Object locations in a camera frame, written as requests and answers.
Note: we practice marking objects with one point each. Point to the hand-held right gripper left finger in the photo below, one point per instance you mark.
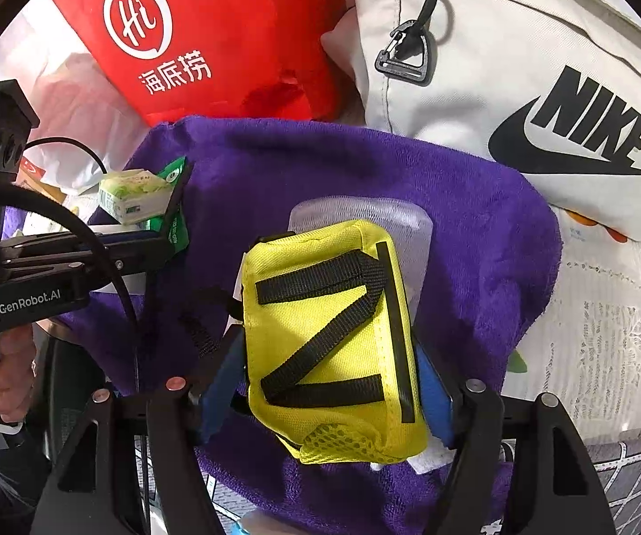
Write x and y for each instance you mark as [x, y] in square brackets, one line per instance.
[222, 385]

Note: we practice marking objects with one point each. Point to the green flat packet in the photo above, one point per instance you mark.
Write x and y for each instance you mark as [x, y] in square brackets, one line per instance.
[179, 237]

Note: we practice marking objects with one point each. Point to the white plastic shopping bag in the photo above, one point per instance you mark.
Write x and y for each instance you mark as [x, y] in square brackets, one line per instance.
[75, 111]

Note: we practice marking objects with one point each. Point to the off-white backpack with black logo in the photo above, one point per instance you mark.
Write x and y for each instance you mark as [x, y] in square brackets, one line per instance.
[521, 67]

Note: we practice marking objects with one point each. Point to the green and white tissue pack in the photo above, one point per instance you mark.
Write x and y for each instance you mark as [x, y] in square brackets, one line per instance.
[133, 196]

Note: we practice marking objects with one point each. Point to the purple towel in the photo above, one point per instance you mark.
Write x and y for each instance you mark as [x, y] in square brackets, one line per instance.
[476, 234]

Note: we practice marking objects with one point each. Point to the person's left hand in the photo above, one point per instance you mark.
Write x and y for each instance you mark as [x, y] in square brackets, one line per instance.
[5, 370]

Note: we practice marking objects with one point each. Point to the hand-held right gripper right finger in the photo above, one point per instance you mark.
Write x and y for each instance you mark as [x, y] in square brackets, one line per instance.
[436, 387]

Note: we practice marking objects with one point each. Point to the fruit printed bedsheet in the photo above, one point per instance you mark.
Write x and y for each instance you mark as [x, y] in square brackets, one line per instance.
[604, 317]

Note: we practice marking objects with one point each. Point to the red paper shopping bag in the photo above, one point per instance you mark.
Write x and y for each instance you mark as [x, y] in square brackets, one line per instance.
[231, 28]

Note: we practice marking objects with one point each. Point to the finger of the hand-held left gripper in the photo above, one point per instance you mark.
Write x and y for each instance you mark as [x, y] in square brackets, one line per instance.
[136, 248]

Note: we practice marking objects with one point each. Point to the clear plastic pouch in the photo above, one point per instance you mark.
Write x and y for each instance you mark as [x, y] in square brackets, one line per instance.
[404, 225]

